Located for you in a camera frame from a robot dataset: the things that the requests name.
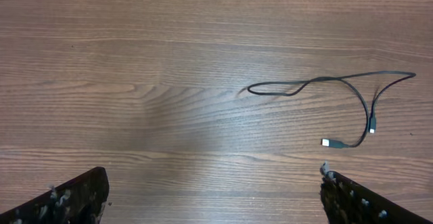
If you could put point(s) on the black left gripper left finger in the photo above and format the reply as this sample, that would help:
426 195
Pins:
80 200

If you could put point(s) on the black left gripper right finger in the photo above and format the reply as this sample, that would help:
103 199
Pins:
348 202

